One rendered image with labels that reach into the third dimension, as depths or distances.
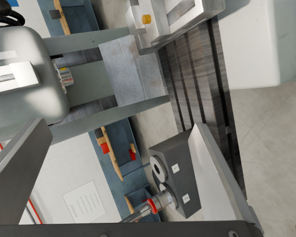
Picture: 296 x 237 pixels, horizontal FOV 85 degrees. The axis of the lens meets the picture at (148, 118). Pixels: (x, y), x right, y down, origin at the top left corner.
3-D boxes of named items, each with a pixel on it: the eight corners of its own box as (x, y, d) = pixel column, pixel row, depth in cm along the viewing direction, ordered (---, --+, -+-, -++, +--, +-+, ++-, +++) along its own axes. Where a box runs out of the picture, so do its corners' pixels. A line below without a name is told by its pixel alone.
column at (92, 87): (241, 8, 118) (-33, 43, 59) (250, 73, 128) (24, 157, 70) (194, 34, 163) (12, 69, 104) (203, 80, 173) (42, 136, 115)
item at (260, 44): (294, -79, 36) (262, -86, 31) (303, 76, 44) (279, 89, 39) (170, 22, 81) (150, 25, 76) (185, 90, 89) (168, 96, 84)
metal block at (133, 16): (149, 3, 47) (130, 5, 44) (154, 26, 48) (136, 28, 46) (142, 13, 51) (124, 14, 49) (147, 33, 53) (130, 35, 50)
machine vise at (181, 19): (214, -73, 32) (169, -79, 28) (226, 9, 36) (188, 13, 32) (144, 13, 64) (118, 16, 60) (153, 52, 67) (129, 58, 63)
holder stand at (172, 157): (209, 129, 54) (159, 154, 46) (228, 189, 56) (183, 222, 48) (187, 129, 65) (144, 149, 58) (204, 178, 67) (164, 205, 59)
